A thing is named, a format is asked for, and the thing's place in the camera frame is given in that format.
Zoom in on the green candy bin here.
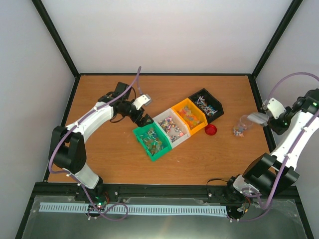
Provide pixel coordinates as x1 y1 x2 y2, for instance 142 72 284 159
133 122 172 162

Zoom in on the metal scoop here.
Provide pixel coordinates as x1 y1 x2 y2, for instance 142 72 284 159
247 112 269 127

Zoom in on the white candy bin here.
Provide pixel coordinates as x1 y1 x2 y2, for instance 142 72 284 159
153 108 190 148

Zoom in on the clear plastic jar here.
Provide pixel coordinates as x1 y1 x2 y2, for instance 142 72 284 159
233 115 253 137

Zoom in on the orange candy bin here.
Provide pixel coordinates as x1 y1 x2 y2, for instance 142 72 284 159
171 98 208 136

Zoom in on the red jar lid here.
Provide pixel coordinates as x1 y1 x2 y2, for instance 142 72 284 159
204 124 217 136

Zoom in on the black candy bin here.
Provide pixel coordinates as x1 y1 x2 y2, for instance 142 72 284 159
188 88 224 124

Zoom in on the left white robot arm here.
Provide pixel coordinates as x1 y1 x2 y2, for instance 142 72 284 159
48 82 153 201

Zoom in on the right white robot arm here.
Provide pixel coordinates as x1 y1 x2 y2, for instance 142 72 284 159
223 89 319 203

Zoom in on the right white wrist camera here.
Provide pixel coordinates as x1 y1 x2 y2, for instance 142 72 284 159
262 98 286 120

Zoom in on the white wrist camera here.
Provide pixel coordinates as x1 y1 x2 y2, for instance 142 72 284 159
262 98 286 120
133 94 152 110

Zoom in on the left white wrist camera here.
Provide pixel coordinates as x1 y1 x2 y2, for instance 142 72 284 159
133 94 152 110

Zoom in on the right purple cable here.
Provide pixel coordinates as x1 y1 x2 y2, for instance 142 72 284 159
228 72 319 223

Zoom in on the purple cable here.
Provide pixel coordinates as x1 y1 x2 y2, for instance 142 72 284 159
47 66 145 222
228 72 319 223

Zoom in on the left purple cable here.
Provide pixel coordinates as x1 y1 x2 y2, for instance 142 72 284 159
47 66 145 222

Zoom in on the right black frame post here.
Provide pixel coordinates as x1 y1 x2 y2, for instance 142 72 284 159
251 0 303 80

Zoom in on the black frame post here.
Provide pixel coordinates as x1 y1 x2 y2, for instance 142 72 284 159
251 0 303 80
32 0 80 78

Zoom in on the light blue cable duct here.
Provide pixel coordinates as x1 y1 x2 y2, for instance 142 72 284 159
38 202 227 217

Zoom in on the left black frame post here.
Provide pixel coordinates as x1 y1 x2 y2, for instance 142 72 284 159
32 0 80 78

